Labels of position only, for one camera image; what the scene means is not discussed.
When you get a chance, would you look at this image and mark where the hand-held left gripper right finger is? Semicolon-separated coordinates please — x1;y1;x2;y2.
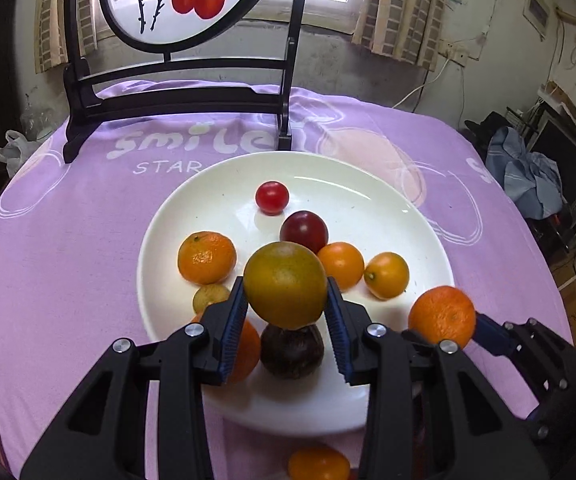
324;276;551;480

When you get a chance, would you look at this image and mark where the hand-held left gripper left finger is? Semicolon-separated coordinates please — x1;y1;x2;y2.
19;276;250;480

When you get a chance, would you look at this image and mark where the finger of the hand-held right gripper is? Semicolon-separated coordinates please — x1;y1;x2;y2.
475;312;569;396

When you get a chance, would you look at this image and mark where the bumpy orange mandarin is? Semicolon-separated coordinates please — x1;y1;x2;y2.
408;286;477;350
190;312;261;385
177;230;238;286

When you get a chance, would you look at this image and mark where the small yellow fruit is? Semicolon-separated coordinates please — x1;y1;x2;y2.
192;284;232;313

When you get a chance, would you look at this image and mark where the dark brown water chestnut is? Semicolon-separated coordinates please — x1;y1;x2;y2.
260;324;325;379

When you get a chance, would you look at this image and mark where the smooth round orange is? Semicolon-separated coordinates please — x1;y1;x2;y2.
316;242;365;292

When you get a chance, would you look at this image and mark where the greenish orange citrus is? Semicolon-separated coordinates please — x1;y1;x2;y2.
243;241;329;331

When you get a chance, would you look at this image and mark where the yellow orange citrus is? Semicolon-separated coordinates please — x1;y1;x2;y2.
364;252;411;301

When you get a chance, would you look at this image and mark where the dark red plum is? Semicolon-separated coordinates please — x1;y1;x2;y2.
279;211;329;255

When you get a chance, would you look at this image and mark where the red cherry tomato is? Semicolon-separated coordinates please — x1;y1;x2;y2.
256;181;289;216

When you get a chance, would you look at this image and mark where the white round plate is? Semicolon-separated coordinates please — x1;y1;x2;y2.
138;152;456;436

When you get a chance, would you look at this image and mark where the small smooth orange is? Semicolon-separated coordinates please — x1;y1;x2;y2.
288;445;351;480

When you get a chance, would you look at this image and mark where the blue clothes pile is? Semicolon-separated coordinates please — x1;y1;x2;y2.
485;126;566;219

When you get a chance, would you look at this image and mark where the purple printed tablecloth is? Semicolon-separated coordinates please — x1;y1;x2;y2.
0;80;569;480

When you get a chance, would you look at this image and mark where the black monitor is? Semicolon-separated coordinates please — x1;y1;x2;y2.
528;120;576;201

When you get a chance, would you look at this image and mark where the round painted screen on stand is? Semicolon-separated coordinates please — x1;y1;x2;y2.
62;0;314;163

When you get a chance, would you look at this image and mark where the white plastic bag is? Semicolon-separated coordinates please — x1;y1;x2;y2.
0;130;41;178

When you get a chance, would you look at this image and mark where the beige checked curtain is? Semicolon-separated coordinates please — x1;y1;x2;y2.
34;0;114;73
352;0;450;72

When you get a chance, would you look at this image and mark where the white cable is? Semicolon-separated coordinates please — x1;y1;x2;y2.
393;57;451;111

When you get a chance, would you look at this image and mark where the wall socket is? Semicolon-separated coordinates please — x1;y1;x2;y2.
443;42;471;67

